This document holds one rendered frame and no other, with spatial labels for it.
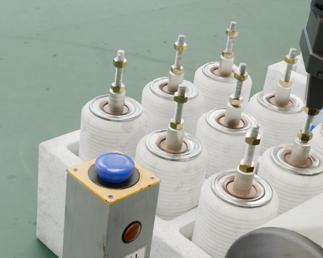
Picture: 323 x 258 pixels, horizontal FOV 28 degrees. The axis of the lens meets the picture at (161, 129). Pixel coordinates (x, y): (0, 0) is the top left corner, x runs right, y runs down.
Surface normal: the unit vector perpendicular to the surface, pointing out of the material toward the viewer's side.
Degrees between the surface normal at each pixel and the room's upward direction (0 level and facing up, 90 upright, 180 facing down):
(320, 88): 90
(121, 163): 0
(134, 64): 0
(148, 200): 90
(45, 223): 90
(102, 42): 0
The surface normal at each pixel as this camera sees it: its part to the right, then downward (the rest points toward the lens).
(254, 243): -0.76, -0.49
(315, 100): -0.10, 0.48
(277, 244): -0.59, -0.49
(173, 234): 0.12, -0.86
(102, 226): -0.72, 0.27
